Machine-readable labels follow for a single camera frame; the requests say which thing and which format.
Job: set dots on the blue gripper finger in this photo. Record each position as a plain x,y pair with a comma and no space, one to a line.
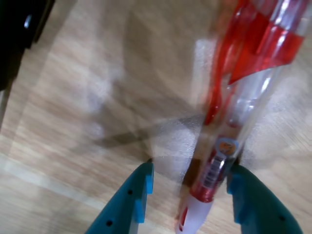
122,209
258,209

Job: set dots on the red clear pen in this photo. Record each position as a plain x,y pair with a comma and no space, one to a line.
285,46

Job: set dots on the black mesh pen holder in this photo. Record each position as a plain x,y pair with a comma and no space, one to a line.
14,36

